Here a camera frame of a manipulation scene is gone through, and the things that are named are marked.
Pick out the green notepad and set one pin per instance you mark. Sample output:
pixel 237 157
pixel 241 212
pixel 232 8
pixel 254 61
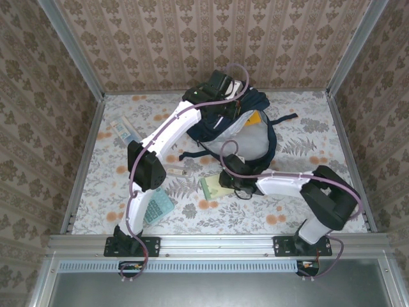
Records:
pixel 211 188

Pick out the navy blue backpack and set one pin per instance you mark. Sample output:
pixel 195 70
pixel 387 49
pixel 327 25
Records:
pixel 252 144

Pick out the clear plastic stationery case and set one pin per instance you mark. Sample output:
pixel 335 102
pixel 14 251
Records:
pixel 179 171

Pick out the orange illustrated book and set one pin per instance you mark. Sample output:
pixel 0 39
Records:
pixel 255 118

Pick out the teal calculator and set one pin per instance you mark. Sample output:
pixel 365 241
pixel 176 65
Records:
pixel 159 208

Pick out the blue ruler set package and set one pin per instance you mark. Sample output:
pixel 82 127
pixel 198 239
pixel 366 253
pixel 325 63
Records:
pixel 123 129

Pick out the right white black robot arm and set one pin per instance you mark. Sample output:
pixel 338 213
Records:
pixel 281 185

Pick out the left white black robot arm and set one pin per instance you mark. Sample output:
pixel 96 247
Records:
pixel 175 128

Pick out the floral tablecloth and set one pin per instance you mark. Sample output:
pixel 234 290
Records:
pixel 207 227

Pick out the grey metal shelf plate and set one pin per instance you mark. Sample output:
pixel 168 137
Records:
pixel 207 291

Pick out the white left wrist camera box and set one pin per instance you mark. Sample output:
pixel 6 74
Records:
pixel 236 88

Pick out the aluminium table edge rail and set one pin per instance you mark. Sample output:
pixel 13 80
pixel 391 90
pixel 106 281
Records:
pixel 217 244

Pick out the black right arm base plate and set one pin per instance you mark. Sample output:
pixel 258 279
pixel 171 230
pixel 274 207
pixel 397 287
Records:
pixel 281 246

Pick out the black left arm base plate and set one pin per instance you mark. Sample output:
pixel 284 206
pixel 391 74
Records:
pixel 153 246

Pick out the aluminium frame post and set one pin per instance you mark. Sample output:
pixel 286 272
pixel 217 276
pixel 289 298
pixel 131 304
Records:
pixel 76 54
pixel 354 48

